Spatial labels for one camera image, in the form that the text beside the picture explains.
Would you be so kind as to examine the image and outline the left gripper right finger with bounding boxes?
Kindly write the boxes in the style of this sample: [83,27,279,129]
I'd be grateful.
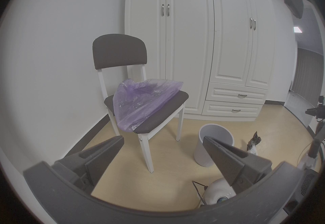
[203,136,273,195]

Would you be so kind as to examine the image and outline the black plastic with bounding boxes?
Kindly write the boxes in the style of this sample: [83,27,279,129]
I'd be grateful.
[246,131,262,152]

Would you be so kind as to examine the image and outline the white chair grey cushions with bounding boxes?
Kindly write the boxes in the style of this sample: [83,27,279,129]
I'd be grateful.
[92,34,189,174]

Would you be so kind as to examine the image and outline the thin black cable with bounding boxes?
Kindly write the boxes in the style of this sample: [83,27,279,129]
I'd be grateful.
[297,142,313,166]

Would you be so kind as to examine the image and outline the white wardrobe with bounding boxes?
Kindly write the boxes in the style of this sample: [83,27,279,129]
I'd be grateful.
[124,0,276,122]

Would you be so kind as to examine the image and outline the white trash bin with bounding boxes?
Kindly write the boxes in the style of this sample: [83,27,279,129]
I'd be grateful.
[194,123,234,167]

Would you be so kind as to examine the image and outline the purple plastic bag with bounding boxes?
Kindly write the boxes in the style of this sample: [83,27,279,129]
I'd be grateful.
[112,78,184,132]

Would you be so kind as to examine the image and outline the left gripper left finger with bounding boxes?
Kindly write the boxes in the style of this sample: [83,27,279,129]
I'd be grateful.
[54,136,125,194]

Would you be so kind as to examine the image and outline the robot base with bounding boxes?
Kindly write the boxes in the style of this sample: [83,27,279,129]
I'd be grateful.
[202,153,324,218]

